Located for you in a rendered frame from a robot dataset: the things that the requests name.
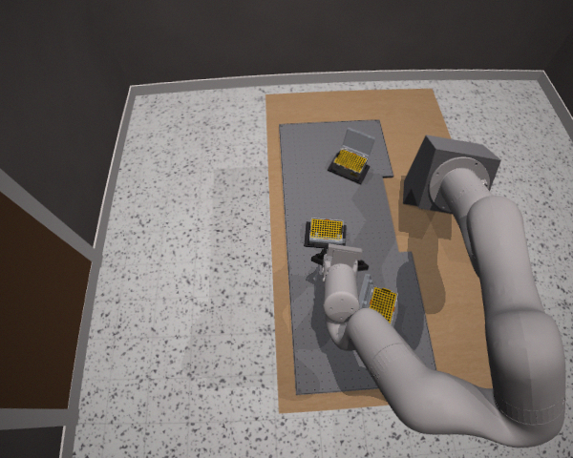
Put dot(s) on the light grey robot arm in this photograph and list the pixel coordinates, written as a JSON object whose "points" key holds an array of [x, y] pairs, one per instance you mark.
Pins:
{"points": [[524, 346]]}

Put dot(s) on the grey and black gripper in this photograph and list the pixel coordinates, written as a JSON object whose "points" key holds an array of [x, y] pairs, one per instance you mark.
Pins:
{"points": [[325, 261]]}

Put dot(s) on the yellow pipette tip rack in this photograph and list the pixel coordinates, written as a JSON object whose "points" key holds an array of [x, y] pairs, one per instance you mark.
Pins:
{"points": [[326, 228], [383, 302]]}

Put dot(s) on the yellow tip rack plate with holes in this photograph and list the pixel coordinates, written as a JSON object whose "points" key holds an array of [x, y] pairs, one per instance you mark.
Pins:
{"points": [[350, 160]]}

